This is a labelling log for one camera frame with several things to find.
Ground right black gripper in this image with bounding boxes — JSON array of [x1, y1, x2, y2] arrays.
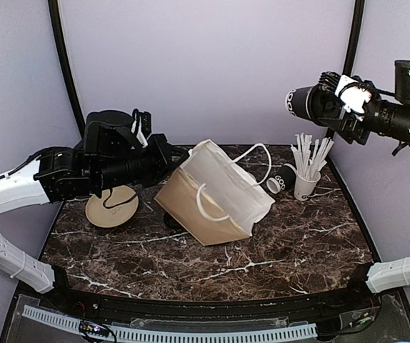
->
[[319, 78, 410, 145]]

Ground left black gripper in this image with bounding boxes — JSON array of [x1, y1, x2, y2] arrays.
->
[[95, 132, 189, 191]]

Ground stack of black cup lids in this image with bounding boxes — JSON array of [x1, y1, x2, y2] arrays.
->
[[163, 212, 181, 229]]

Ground brown paper bag white handles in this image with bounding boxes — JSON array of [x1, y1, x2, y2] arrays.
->
[[155, 139, 275, 246]]

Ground single black paper cup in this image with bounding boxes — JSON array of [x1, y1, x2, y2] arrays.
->
[[285, 86, 316, 121]]

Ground black cup lid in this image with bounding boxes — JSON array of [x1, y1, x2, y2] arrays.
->
[[306, 86, 342, 127]]

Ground white cup holding straws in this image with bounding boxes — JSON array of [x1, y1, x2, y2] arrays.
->
[[294, 171, 321, 202]]

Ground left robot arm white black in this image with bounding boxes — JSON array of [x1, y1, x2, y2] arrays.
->
[[0, 109, 189, 312]]

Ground beige round plate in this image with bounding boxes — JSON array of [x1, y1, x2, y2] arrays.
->
[[85, 186, 139, 229]]

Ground bundle of white wrapped straws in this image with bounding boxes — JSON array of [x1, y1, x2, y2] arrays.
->
[[291, 133, 334, 181]]

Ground black right frame post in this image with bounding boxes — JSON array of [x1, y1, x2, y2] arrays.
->
[[326, 0, 366, 144]]

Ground black frame post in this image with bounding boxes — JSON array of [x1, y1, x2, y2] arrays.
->
[[326, 0, 366, 144], [48, 0, 85, 136]]

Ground black left frame post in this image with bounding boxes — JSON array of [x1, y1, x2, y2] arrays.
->
[[48, 0, 85, 136]]

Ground white slotted cable duct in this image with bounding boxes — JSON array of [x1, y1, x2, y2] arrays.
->
[[21, 305, 318, 342]]

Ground black front table rail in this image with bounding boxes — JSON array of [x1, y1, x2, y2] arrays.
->
[[19, 277, 399, 328]]

